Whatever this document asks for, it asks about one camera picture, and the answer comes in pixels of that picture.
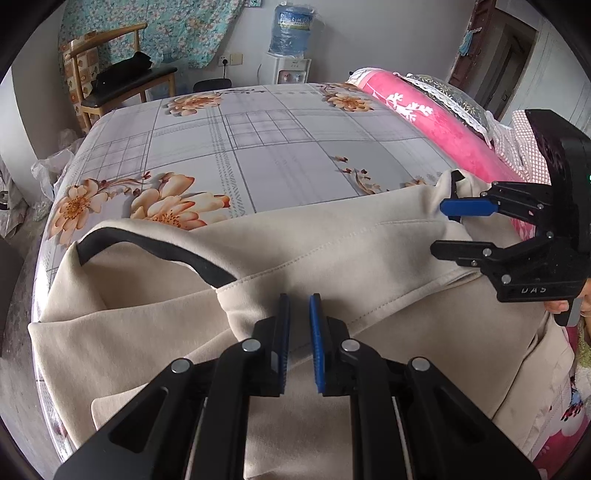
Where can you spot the teal floral wall cloth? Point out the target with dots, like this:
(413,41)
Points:
(152,27)

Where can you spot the person's right hand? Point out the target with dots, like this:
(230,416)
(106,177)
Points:
(587,304)

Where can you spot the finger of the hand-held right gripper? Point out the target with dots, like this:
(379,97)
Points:
(461,253)
(466,207)

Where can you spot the wooden chair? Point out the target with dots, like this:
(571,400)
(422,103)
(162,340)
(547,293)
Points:
(106,37)

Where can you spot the dark wooden door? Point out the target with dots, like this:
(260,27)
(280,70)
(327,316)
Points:
(494,60)

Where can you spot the blue hanging cloth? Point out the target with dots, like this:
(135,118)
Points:
(467,42)

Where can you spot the blue water bottle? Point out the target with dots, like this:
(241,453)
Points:
(291,30)

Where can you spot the beige jacket with black trim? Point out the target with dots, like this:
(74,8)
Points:
(351,258)

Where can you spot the black bag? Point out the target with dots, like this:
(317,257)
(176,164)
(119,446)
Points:
(122,71)

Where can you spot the pink floral blanket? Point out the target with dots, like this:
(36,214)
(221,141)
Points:
(429,120)

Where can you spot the black stool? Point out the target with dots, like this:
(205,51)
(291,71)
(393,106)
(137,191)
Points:
(211,85)

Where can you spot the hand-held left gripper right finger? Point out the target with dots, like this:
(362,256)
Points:
(316,332)

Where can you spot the white plastic bag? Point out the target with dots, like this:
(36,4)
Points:
(51,170)

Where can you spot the orange patterned chair cushion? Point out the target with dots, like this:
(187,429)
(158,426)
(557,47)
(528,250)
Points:
(76,69)

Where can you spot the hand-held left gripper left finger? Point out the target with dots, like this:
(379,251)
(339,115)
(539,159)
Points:
(284,332)

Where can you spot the grey pillow with lace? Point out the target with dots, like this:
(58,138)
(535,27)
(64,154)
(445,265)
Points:
(443,90)

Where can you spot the white water dispenser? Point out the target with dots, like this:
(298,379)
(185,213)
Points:
(288,69)

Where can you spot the pink checked cloth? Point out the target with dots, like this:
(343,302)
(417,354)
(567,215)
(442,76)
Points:
(521,152)

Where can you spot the white wall socket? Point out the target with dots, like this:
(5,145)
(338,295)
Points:
(229,60)

